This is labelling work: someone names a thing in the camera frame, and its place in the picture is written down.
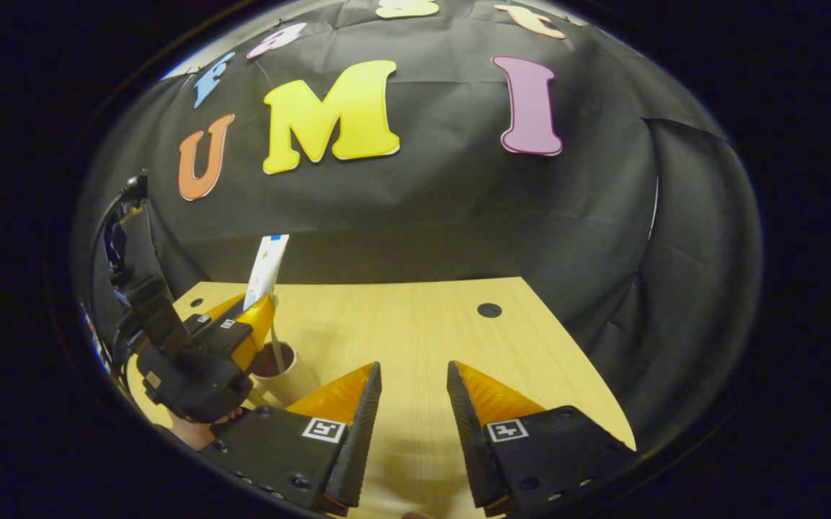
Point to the white toothpaste tube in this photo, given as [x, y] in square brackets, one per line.
[266, 270]

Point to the pale green toothbrush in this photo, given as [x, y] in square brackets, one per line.
[278, 346]

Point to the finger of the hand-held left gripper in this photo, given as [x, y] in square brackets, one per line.
[231, 335]
[202, 323]

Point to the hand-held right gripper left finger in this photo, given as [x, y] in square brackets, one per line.
[357, 440]

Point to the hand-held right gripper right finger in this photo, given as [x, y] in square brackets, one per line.
[467, 440]

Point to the wooden desktop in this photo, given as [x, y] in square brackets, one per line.
[415, 324]

